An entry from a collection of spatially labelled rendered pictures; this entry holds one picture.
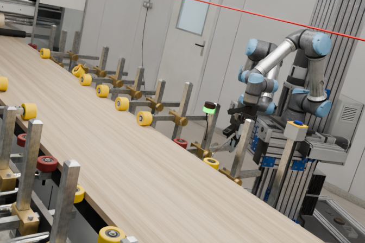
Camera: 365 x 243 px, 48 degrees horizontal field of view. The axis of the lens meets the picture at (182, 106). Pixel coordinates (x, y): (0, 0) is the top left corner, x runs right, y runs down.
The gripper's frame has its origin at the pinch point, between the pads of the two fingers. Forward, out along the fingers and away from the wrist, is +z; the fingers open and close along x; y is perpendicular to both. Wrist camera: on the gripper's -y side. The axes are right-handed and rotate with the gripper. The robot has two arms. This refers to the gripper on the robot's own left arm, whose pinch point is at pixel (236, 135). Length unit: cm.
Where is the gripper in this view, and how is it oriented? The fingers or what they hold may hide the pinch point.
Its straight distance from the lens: 225.0
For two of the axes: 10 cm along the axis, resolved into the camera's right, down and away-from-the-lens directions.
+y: 8.4, 3.0, -4.4
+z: -2.2, 9.5, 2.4
